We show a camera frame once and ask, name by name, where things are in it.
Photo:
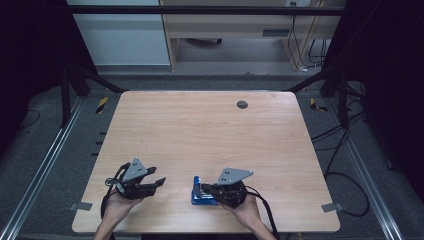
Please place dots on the grey round table grommet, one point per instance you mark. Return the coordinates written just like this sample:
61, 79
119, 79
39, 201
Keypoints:
242, 104

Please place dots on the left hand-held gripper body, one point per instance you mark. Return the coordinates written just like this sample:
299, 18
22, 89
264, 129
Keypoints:
135, 171

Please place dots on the yellow black tape strip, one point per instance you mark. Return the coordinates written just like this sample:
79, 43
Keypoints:
102, 105
314, 104

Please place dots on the blue stapler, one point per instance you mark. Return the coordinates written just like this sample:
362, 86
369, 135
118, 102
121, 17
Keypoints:
196, 196

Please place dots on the white cabinet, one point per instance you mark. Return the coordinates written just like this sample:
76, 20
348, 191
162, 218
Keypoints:
123, 40

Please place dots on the aluminium floor rail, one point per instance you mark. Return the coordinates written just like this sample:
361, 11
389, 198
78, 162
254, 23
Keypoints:
44, 163
370, 186

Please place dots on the grey table bracket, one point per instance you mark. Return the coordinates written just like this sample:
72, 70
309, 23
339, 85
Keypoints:
332, 207
81, 206

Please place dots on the light wooden desk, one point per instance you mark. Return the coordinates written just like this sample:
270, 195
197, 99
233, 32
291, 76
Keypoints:
226, 25

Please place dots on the black frame strut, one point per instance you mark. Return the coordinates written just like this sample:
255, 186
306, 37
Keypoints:
310, 81
100, 81

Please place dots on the black curtain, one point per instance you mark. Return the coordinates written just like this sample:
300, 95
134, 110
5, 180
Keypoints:
390, 50
30, 50

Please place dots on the black horizontal frame bar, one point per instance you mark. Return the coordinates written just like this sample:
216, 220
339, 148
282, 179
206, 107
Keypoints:
200, 10

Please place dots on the person's left hand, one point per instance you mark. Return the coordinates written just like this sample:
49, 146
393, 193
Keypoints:
118, 208

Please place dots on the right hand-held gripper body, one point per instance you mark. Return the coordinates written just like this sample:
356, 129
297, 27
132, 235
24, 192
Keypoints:
231, 176

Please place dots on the person's right hand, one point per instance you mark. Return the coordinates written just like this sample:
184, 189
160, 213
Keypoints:
245, 210

